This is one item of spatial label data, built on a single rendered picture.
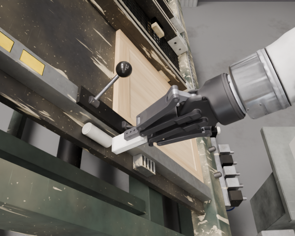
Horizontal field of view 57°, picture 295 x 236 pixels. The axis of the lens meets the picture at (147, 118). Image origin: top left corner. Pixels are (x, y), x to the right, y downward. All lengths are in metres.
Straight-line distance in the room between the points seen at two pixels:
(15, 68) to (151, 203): 0.55
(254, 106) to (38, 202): 0.34
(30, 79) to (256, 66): 0.41
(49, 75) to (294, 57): 0.44
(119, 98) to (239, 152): 1.71
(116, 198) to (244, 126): 1.93
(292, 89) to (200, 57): 2.74
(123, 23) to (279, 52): 0.74
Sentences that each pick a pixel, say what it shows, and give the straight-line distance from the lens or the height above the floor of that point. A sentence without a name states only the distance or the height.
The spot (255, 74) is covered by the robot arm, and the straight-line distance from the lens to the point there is 0.39.
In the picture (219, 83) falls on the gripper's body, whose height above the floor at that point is 1.68.
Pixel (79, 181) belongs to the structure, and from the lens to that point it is 0.67.
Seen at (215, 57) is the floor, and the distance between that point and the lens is 3.14.
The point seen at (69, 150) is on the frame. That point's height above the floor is 0.72.
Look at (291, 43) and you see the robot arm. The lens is 0.39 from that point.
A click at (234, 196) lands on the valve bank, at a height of 0.76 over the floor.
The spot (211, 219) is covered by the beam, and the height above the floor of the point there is 0.89.
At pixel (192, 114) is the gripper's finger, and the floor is 1.63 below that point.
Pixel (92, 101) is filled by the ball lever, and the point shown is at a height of 1.49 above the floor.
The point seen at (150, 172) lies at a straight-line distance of 0.79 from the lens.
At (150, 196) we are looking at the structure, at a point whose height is 1.14.
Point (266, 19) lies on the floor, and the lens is 3.93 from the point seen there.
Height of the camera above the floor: 1.95
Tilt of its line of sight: 52 degrees down
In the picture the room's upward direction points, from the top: straight up
